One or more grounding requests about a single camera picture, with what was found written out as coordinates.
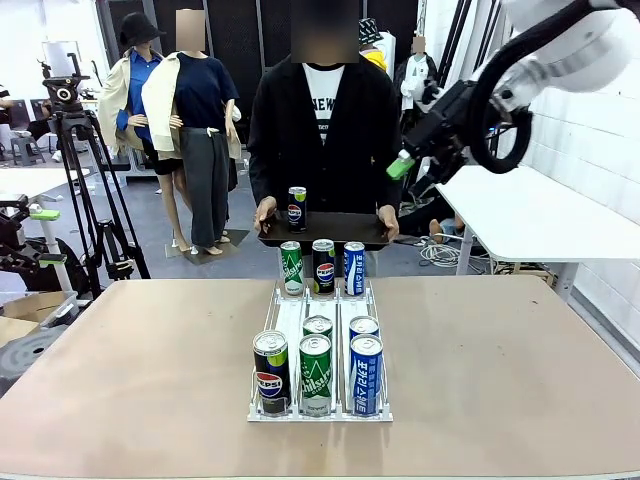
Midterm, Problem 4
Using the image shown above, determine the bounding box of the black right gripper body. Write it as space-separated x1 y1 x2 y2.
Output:
402 79 484 166

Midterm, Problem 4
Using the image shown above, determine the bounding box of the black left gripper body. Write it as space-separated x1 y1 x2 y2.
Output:
0 194 36 274

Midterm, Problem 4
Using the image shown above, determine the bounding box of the black serving tray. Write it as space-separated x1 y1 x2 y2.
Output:
257 209 392 250

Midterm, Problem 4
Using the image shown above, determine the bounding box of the black Pepsi can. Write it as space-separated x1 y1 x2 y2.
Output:
311 238 336 295
252 329 292 416
287 186 308 234

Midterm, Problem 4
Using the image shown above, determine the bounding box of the person's left forearm black sleeve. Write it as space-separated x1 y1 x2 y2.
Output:
374 144 404 209

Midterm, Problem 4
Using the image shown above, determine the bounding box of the person's right forearm black sleeve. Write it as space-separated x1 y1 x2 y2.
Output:
248 139 281 204

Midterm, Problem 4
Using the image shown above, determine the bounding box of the person sitting on floor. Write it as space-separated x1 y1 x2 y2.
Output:
397 192 466 239

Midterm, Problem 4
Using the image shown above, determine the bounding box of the person in black cardigan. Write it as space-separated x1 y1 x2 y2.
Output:
248 0 404 279

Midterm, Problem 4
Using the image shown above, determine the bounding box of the person's left hand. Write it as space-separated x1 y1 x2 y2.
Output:
377 204 401 242

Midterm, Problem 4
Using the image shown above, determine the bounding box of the person's right hand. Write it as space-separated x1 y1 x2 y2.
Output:
253 195 279 234

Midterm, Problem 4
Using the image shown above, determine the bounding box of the black backpack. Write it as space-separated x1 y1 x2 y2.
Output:
14 237 91 294

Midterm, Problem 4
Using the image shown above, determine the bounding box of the figure in white jacket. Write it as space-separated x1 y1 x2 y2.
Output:
399 32 439 131

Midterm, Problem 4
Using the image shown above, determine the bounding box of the brown cardboard box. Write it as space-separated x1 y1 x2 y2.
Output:
0 290 80 346

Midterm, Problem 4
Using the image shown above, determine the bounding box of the grey step stool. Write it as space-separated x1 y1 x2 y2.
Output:
9 135 46 167

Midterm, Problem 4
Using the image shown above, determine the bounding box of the black slanted tripod stand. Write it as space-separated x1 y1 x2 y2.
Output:
419 0 506 166

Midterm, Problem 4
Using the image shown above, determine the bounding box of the mannequin yellow hoodie bucket hat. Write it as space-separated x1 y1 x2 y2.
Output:
357 17 396 74

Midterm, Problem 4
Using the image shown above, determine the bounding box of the blue Pocari Sweat can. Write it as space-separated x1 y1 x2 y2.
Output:
348 315 381 342
349 333 384 417
343 241 367 297

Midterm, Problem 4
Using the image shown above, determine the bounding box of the green Chilsung cider can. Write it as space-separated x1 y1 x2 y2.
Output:
298 333 334 418
302 315 334 342
279 240 305 297

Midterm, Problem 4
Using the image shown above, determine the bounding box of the white board panel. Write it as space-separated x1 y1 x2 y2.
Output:
41 39 82 77

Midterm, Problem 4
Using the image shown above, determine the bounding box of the mannequin black hat beige coat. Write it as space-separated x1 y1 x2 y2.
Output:
96 12 194 251

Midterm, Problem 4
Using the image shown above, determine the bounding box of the clear acrylic can rack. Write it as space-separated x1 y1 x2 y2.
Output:
247 279 395 424

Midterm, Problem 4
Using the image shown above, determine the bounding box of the mannequin navy tee cream jacket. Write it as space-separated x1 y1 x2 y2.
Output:
141 8 244 256

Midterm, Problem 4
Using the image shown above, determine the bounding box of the right arm black cable sleeve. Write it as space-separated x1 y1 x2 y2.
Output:
467 0 621 175

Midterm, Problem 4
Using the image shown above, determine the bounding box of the white cable bundle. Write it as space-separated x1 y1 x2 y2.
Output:
417 234 464 269

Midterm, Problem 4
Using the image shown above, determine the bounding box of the black round base plate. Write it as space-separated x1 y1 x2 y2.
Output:
0 324 69 396

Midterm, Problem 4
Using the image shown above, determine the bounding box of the black camera tripod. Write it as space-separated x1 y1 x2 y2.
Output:
37 52 151 296

